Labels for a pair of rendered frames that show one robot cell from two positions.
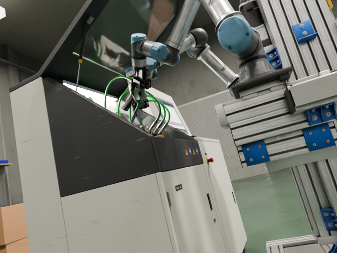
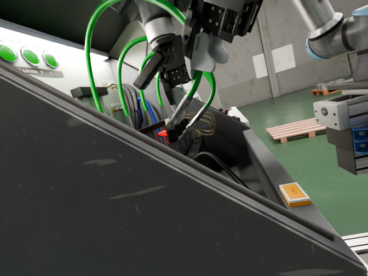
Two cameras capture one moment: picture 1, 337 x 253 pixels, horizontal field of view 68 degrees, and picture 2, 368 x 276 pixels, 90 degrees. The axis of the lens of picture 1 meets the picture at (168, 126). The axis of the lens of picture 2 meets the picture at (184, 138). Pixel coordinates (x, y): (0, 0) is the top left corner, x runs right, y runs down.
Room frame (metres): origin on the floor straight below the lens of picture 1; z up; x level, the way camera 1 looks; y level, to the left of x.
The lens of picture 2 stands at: (0.96, 0.24, 1.16)
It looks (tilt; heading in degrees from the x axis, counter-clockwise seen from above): 11 degrees down; 352
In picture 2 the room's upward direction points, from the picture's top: 17 degrees counter-clockwise
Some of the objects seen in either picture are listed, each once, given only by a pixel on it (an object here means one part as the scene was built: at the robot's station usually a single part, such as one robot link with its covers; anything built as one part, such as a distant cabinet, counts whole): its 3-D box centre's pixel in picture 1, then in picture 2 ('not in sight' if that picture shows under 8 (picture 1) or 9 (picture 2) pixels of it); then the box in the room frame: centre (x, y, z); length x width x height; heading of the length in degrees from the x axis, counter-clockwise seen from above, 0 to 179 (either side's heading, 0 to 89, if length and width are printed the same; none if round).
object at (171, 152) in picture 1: (179, 153); (268, 178); (1.42, -0.02, 0.87); 0.62 x 0.04 x 0.16; 158
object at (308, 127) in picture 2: not in sight; (303, 128); (3.74, -2.22, 0.05); 1.12 x 0.77 x 0.10; 67
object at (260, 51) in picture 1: (247, 47); not in sight; (1.00, -0.41, 1.20); 0.13 x 0.12 x 0.14; 149
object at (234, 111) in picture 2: (197, 143); (223, 118); (2.10, -0.20, 0.96); 0.70 x 0.22 x 0.03; 158
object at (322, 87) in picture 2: not in sight; (335, 84); (6.08, -5.72, 0.16); 1.16 x 0.83 x 0.33; 73
